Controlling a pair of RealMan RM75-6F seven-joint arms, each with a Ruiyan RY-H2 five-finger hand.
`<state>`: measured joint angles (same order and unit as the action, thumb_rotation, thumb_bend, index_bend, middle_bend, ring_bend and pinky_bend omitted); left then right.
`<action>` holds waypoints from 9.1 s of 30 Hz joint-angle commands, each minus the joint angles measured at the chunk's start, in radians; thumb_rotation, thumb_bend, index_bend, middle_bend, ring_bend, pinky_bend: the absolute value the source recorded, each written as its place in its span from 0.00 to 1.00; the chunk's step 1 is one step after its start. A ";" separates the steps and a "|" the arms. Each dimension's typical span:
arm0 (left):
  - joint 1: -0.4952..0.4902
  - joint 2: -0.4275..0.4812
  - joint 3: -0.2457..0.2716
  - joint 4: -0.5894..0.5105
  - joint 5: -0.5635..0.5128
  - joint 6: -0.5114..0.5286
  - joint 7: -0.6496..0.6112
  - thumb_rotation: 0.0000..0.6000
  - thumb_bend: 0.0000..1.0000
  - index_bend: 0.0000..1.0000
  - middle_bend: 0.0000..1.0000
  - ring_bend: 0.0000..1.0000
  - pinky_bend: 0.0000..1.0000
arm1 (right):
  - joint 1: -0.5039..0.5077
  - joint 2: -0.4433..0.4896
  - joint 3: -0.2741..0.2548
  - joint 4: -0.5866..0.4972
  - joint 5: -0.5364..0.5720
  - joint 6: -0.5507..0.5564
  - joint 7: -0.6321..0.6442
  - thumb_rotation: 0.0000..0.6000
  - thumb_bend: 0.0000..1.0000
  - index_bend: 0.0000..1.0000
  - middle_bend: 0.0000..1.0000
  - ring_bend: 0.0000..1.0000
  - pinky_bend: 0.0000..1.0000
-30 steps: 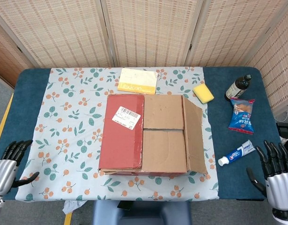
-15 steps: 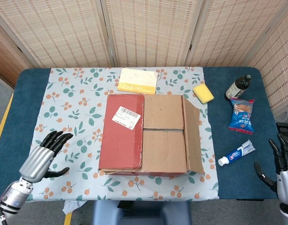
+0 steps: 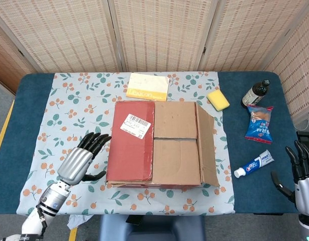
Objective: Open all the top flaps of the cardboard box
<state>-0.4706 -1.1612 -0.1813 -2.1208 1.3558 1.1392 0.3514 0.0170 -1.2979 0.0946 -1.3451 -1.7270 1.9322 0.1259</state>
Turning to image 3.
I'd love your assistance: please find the yellow and cream book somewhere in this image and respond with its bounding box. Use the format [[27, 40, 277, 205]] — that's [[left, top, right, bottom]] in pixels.
[[126, 72, 170, 101]]

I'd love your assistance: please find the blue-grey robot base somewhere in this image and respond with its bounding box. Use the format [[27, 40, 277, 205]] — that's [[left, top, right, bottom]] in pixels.
[[97, 214, 207, 241]]

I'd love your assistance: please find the dark glass bottle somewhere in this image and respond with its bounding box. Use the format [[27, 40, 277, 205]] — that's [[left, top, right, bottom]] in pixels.
[[241, 79, 271, 109]]

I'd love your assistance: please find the floral print tablecloth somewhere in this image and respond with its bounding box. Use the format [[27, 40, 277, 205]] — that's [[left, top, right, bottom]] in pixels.
[[16, 71, 237, 216]]

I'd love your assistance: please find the yellow sponge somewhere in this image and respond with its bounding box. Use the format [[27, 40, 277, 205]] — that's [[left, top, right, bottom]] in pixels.
[[206, 89, 230, 111]]

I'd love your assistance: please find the black plastic bin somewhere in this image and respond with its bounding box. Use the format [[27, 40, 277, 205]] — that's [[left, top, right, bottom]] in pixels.
[[296, 130, 309, 151]]

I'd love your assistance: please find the blue snack bag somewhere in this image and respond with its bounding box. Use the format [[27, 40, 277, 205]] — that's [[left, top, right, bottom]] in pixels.
[[244, 104, 274, 146]]

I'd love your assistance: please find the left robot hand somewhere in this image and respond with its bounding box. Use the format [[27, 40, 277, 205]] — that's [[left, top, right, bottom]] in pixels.
[[57, 132, 112, 187]]

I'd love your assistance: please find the red cardboard shipping box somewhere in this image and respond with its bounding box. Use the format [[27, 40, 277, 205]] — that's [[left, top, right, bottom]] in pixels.
[[105, 100, 220, 193]]

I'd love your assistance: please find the woven folding screen panel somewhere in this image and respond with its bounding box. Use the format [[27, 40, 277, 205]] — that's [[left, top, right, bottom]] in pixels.
[[0, 19, 37, 95], [198, 0, 309, 72], [263, 2, 309, 124], [108, 0, 219, 73], [0, 0, 124, 73]]

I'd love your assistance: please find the white blue toothpaste tube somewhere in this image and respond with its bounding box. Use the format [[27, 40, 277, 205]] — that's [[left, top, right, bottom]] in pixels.
[[234, 149, 275, 178]]

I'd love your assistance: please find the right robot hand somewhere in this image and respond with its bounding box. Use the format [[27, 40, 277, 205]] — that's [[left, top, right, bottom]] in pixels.
[[270, 140, 309, 214]]

